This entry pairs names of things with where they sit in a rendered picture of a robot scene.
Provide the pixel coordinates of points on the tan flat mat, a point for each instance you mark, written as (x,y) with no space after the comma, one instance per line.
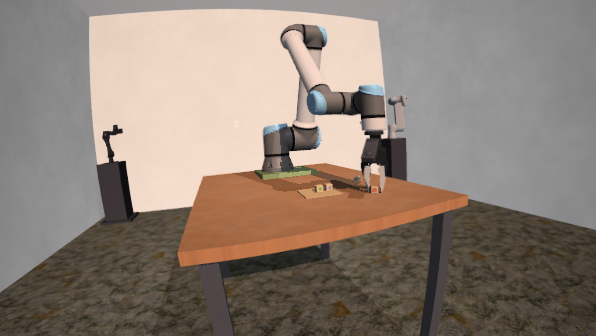
(310,193)

